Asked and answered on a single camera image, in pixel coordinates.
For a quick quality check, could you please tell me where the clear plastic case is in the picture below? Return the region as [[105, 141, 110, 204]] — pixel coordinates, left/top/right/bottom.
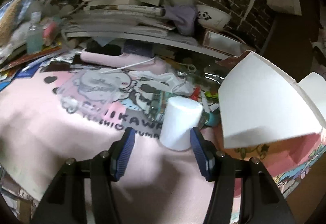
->
[[56, 69, 132, 117]]

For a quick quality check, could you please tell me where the white cylinder cup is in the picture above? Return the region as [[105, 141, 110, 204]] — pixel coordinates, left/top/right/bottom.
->
[[159, 96, 203, 151]]

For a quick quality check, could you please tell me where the pink cartoon desk mat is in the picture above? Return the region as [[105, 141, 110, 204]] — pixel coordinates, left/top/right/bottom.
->
[[1, 72, 213, 223]]

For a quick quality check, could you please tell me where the blue booklet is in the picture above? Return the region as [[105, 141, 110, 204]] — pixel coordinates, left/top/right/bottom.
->
[[14, 63, 41, 79]]

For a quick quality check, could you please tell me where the dark brown card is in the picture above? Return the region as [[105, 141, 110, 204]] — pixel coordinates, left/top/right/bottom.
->
[[40, 61, 71, 73]]

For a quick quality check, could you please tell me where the brown flat box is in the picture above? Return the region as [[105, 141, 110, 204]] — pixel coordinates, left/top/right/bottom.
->
[[203, 30, 256, 57]]

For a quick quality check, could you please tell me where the clear bottle green liquid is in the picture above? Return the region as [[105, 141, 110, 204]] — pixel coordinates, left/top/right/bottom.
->
[[26, 12, 44, 55]]

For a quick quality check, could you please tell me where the white shelf board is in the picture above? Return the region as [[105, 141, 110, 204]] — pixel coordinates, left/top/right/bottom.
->
[[66, 31, 231, 60]]

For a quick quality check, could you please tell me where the panda ceramic bowl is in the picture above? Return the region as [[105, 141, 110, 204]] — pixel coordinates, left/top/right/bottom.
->
[[196, 5, 231, 31]]

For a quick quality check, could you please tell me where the grey purple cloth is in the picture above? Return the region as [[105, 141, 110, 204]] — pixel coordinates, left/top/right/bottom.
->
[[163, 5, 198, 36]]

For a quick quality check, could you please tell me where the stack of books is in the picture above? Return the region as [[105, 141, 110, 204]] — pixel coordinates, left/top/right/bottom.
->
[[62, 0, 189, 37]]

